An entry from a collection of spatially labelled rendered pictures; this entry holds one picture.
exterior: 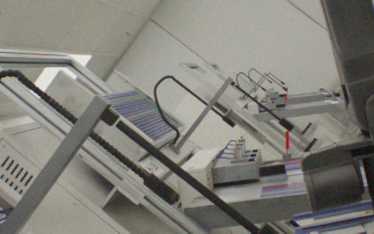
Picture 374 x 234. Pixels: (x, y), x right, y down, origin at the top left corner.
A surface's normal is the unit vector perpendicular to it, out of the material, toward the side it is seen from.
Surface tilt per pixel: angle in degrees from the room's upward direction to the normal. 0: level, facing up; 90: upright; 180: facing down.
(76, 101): 90
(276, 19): 90
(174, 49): 90
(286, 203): 90
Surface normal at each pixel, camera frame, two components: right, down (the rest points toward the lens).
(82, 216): -0.15, 0.07
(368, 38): -0.11, -0.15
